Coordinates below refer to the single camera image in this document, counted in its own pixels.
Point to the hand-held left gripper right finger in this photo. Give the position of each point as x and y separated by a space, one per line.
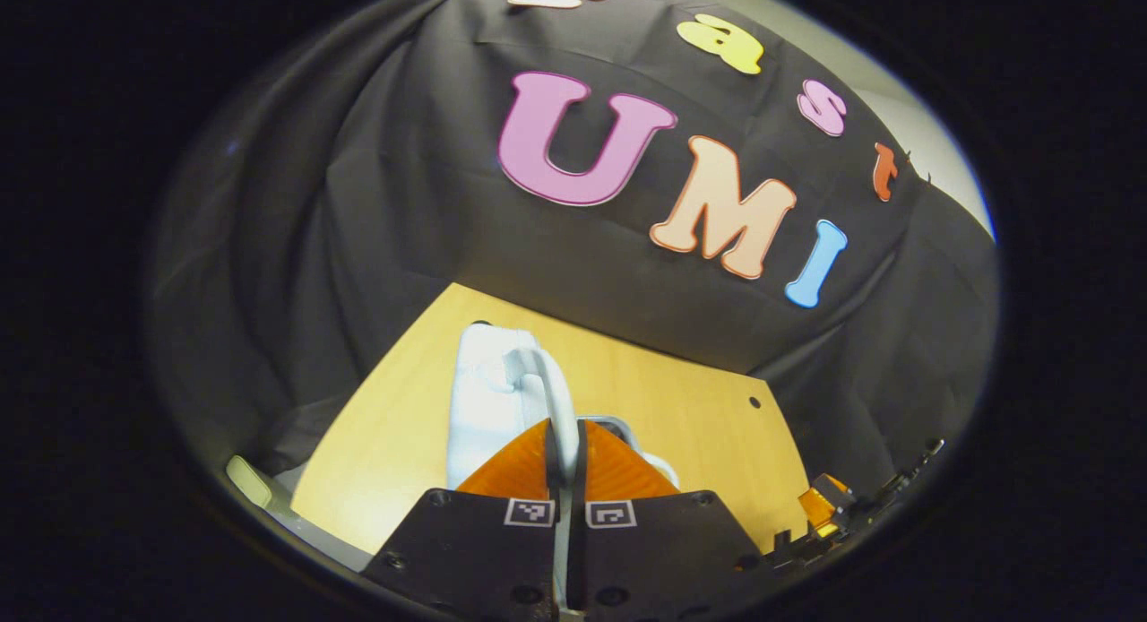
579 461

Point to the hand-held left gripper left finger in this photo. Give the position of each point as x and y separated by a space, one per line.
552 461

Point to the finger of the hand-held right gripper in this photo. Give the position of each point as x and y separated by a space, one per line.
820 504

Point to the pale blue suitcase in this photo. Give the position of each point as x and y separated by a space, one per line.
488 398

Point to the pale rounded plastic object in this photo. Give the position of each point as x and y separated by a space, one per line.
260 492

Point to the black backdrop cloth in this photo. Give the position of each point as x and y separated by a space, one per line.
358 201

